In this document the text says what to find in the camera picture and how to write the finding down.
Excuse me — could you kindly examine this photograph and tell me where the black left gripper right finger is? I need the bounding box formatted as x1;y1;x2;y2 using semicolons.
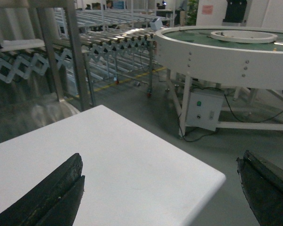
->
237;150;283;226

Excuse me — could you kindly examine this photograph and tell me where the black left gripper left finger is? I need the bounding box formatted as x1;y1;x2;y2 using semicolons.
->
0;153;85;226

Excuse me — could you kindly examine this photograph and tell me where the grey control box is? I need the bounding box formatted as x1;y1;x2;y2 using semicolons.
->
186;88;225;131

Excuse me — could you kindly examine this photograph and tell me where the stainless steel rack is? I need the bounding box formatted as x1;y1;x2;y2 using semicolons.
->
0;0;92;143

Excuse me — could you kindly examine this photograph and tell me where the white round turntable conveyor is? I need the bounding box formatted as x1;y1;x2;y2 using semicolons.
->
155;26;283;90

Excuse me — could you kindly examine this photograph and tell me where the expandable roller conveyor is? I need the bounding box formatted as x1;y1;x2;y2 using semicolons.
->
0;28;155;84

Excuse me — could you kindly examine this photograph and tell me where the black power cable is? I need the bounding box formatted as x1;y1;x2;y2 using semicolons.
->
178;93;283;143

